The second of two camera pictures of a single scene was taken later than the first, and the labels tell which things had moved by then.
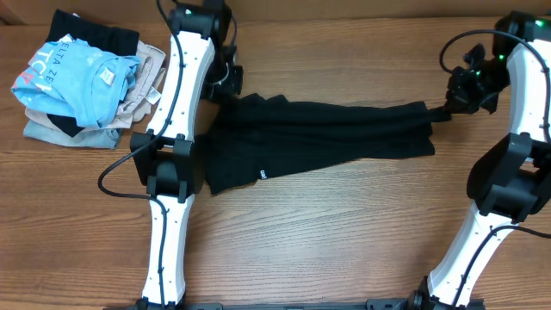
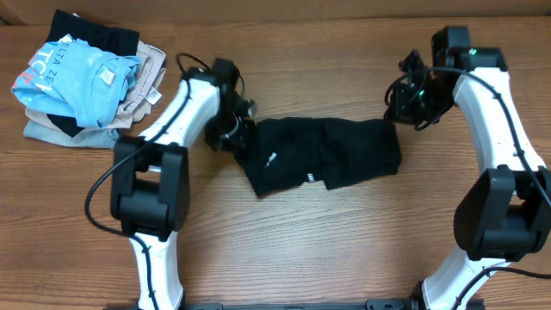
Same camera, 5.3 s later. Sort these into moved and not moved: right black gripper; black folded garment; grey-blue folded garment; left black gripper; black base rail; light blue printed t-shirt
Moved: right black gripper; left black gripper
Not moved: light blue printed t-shirt; black base rail; grey-blue folded garment; black folded garment
